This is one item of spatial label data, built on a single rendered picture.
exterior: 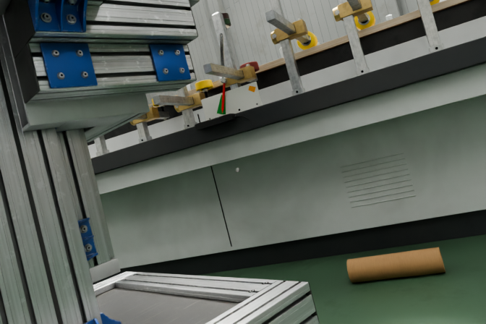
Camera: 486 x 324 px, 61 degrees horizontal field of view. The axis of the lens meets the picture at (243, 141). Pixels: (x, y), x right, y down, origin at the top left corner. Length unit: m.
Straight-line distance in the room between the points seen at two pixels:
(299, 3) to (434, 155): 5.76
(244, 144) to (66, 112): 0.94
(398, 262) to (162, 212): 1.21
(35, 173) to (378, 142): 1.30
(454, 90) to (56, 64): 1.24
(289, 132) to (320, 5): 5.50
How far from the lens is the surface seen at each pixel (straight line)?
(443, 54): 1.55
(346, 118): 1.59
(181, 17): 0.98
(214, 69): 1.45
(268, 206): 1.93
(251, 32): 7.99
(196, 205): 2.09
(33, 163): 0.94
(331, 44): 1.81
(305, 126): 1.62
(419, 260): 1.49
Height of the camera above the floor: 0.52
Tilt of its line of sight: 2 degrees up
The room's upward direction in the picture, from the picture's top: 15 degrees counter-clockwise
